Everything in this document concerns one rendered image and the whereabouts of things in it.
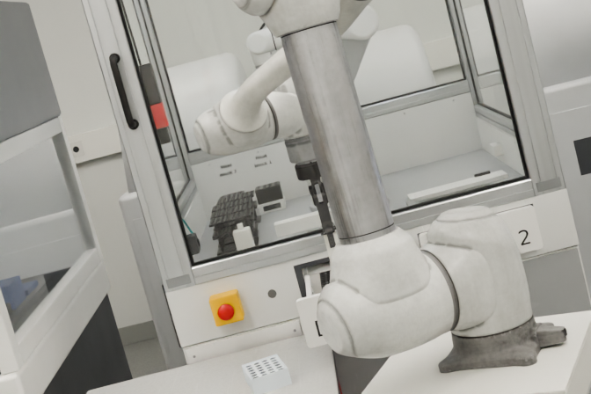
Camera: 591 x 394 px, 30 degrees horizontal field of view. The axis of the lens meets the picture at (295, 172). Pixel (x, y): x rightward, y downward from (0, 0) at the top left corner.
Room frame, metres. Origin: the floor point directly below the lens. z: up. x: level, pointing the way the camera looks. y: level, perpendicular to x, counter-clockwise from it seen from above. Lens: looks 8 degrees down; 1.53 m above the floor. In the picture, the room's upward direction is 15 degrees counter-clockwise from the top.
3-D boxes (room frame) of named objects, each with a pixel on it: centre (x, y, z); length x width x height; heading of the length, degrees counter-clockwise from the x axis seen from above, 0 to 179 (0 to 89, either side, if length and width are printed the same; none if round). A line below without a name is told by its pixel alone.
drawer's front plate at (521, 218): (2.64, -0.40, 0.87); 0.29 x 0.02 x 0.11; 89
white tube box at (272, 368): (2.35, 0.18, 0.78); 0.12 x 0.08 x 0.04; 11
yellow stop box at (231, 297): (2.64, 0.25, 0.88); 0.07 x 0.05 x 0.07; 89
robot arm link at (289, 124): (2.43, -0.03, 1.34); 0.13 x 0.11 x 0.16; 113
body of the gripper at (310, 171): (2.43, -0.04, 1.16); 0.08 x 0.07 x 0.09; 179
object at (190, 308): (3.13, -0.13, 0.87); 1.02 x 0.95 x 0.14; 89
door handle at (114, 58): (2.65, 0.35, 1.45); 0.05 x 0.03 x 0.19; 179
